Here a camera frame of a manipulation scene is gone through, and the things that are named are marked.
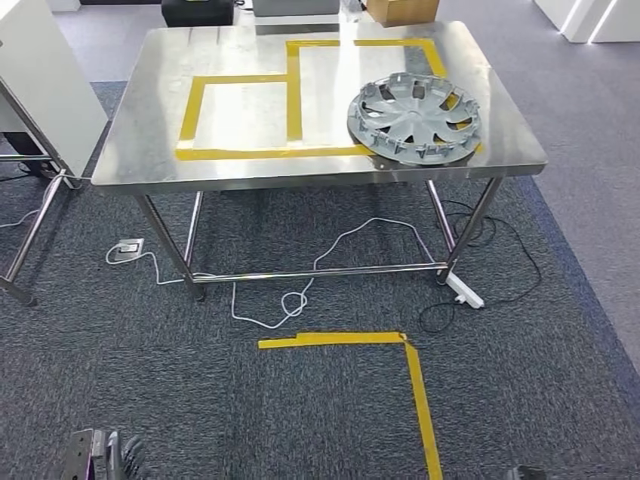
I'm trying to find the white cable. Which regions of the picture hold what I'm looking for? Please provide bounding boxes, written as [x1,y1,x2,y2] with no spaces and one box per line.
[105,217,451,331]
[0,173,69,231]

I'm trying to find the white power strip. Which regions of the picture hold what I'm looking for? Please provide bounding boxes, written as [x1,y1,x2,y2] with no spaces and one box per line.
[445,270,485,311]

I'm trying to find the stainless steel workbench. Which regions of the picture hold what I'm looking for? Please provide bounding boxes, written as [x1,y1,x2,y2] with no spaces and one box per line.
[0,72,84,307]
[91,19,549,303]

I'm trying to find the metal floor socket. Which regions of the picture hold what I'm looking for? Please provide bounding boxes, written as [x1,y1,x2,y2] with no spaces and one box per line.
[115,237,146,262]

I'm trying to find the yellow floor tape marking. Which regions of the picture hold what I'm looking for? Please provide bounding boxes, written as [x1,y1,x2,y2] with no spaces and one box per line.
[257,331,445,480]

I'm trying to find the brown cardboard box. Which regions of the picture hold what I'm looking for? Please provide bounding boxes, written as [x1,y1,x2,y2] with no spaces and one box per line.
[366,0,441,28]

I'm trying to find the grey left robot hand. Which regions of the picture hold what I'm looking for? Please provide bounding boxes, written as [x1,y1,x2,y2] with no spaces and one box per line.
[105,430,147,480]

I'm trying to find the black cable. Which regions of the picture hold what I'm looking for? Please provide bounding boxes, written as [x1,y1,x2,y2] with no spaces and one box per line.
[417,198,543,335]

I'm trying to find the white office desk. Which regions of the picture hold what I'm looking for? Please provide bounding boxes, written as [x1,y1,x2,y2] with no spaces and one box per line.
[0,0,109,180]

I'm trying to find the grey plastic wheel hubcap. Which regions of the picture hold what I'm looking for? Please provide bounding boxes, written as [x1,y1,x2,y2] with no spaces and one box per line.
[347,71,482,167]

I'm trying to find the black carrying case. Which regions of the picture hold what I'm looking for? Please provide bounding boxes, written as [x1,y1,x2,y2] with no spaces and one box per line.
[161,0,235,28]

